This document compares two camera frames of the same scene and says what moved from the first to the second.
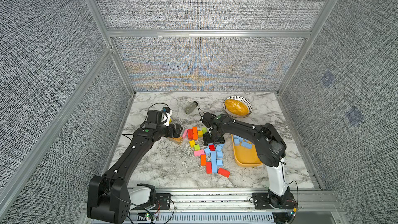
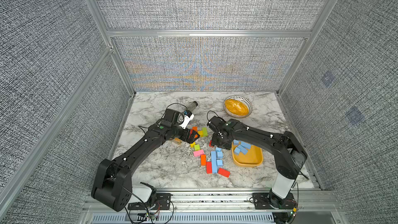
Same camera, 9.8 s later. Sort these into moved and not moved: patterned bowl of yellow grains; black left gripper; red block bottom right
Moved: black left gripper
Not moved: patterned bowl of yellow grains; red block bottom right
